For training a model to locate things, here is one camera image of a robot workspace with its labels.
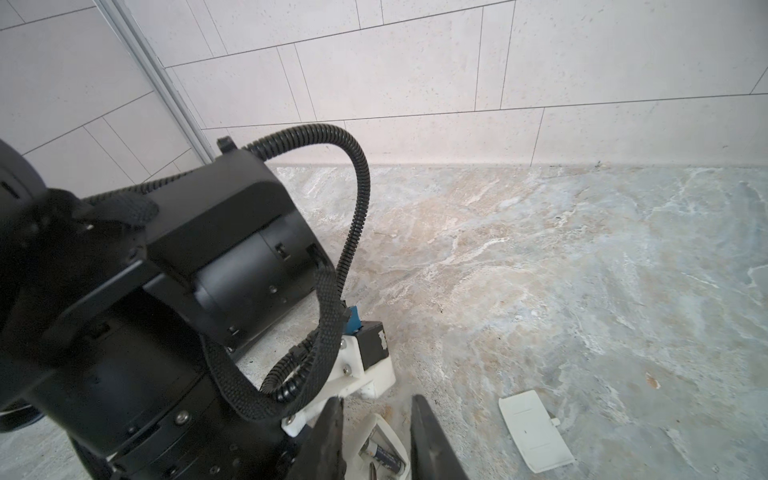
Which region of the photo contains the white battery cover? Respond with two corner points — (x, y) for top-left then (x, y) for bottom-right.
(498, 390), (575, 474)

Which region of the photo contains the white remote control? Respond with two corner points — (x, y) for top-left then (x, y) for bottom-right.
(342, 413), (410, 480)

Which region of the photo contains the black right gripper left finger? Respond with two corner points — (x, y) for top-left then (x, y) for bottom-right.
(286, 397), (345, 480)

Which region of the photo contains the aluminium corner post left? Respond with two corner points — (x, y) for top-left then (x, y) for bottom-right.
(93, 0), (215, 163)

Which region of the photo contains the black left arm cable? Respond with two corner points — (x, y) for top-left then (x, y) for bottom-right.
(83, 123), (372, 422)

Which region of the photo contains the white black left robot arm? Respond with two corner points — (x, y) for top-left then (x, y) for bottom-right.
(1, 124), (370, 479)

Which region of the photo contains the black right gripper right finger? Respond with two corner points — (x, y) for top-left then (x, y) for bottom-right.
(410, 395), (468, 480)

